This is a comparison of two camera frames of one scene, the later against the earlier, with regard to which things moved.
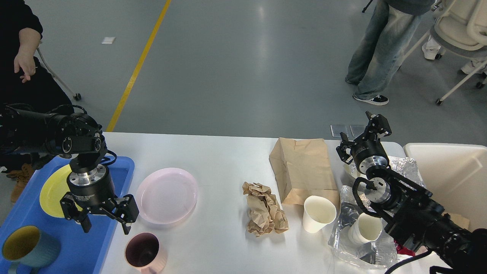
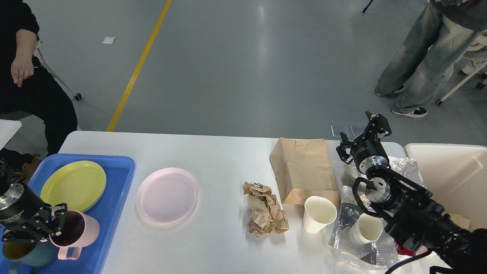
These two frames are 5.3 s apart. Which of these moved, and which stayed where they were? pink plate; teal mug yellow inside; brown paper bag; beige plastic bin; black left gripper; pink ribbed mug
Moved: black left gripper; pink ribbed mug
Stayed: teal mug yellow inside; brown paper bag; beige plastic bin; pink plate
